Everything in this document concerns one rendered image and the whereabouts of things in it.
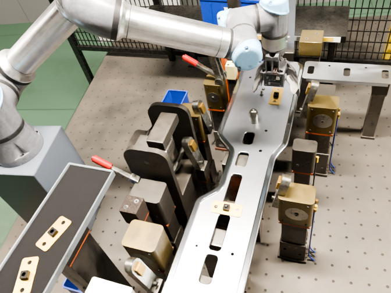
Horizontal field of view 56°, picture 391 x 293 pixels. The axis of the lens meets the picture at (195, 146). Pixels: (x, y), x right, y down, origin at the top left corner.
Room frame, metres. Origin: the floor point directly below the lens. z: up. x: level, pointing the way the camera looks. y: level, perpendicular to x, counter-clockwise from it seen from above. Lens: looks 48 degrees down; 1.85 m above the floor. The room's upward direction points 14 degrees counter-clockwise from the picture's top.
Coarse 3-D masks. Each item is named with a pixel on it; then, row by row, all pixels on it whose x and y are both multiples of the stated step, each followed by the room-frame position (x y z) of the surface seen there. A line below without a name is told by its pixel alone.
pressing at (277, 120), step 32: (256, 96) 0.94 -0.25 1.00; (288, 96) 0.90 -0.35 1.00; (224, 128) 0.83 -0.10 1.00; (256, 128) 0.79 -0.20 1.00; (288, 128) 0.76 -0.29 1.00; (256, 160) 0.67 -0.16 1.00; (224, 192) 0.59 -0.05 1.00; (256, 192) 0.56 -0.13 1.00; (192, 224) 0.51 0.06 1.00; (256, 224) 0.47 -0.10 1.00; (192, 256) 0.42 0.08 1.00; (224, 256) 0.40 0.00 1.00; (192, 288) 0.34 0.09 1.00; (224, 288) 0.33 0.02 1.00
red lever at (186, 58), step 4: (184, 56) 1.06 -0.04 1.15; (188, 56) 1.06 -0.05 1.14; (184, 60) 1.05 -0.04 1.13; (188, 60) 1.05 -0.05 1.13; (192, 60) 1.05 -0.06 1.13; (196, 60) 1.05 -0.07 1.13; (192, 64) 1.04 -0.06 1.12; (196, 64) 1.04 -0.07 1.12; (200, 64) 1.04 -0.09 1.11; (200, 68) 1.03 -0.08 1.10; (204, 68) 1.03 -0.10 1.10; (208, 68) 1.03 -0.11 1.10; (208, 72) 1.02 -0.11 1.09; (212, 72) 1.02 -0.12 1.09; (212, 76) 1.01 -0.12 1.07
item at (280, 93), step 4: (272, 88) 0.95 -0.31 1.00; (276, 88) 0.95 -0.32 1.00; (280, 88) 0.94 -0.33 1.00; (272, 92) 0.93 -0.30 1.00; (276, 92) 0.92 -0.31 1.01; (280, 92) 0.92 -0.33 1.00; (272, 96) 0.92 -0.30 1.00; (276, 96) 0.91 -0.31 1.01; (280, 96) 0.91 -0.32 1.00; (272, 100) 0.90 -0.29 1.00; (276, 100) 0.89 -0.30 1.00; (280, 100) 0.89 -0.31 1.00; (272, 104) 0.88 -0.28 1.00; (276, 104) 0.87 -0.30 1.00
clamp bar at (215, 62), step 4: (208, 56) 1.00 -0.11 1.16; (212, 56) 1.00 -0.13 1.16; (212, 60) 1.00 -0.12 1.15; (216, 60) 1.02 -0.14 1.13; (220, 60) 1.02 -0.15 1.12; (212, 64) 1.00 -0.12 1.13; (216, 64) 0.99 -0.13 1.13; (220, 64) 1.02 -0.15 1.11; (212, 68) 1.00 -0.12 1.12; (216, 68) 0.99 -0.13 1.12; (220, 68) 1.02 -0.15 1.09; (216, 72) 0.99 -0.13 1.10; (220, 72) 0.99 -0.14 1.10; (216, 76) 1.00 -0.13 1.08; (220, 76) 0.99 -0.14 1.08; (224, 76) 1.01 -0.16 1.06
